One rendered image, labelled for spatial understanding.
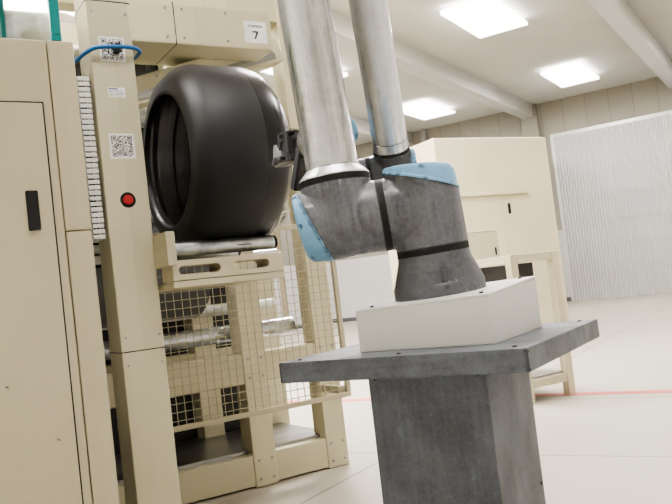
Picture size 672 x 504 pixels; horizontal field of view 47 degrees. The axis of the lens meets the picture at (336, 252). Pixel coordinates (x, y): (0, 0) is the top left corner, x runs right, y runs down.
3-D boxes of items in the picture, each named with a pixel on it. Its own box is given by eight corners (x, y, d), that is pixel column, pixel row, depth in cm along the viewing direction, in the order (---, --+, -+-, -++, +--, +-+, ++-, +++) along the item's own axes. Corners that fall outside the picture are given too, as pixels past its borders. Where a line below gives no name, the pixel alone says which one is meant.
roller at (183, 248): (166, 258, 226) (171, 257, 222) (164, 242, 226) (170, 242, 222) (272, 249, 244) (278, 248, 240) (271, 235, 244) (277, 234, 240)
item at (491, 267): (529, 404, 406) (509, 255, 409) (459, 397, 458) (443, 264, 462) (576, 393, 423) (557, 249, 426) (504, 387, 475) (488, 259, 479)
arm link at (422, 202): (473, 239, 151) (457, 151, 151) (387, 254, 152) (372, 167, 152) (464, 240, 166) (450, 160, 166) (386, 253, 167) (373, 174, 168)
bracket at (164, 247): (168, 265, 217) (164, 231, 218) (128, 276, 251) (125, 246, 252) (179, 264, 219) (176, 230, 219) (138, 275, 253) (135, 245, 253)
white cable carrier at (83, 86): (93, 239, 219) (76, 75, 222) (89, 241, 224) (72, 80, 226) (109, 238, 222) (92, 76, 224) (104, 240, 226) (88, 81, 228)
